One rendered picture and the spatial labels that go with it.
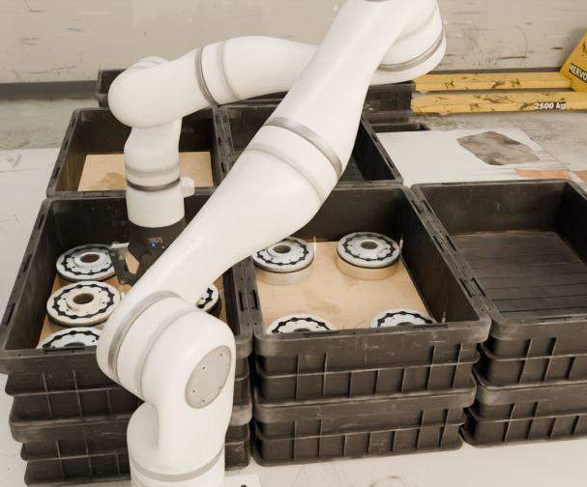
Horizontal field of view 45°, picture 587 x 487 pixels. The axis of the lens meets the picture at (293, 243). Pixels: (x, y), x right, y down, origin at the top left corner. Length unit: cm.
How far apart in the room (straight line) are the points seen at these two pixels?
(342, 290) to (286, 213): 48
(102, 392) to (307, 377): 25
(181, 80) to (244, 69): 8
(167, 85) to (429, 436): 58
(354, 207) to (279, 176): 58
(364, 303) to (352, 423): 20
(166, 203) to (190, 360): 38
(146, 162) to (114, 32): 346
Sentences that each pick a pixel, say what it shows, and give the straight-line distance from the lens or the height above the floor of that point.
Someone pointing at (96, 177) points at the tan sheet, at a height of 83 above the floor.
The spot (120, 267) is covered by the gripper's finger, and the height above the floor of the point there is 92.
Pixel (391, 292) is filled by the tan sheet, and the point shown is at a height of 83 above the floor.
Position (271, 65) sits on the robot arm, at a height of 122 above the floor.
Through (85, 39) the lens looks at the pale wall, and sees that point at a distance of 436.
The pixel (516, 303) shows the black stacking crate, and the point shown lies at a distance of 115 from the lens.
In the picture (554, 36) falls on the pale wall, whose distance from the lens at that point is 506.
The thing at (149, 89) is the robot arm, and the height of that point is 119.
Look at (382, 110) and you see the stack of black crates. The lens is 283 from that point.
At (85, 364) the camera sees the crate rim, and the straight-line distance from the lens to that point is 86.
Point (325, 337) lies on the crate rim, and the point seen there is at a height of 93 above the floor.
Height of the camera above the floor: 146
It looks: 31 degrees down
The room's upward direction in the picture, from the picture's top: 2 degrees clockwise
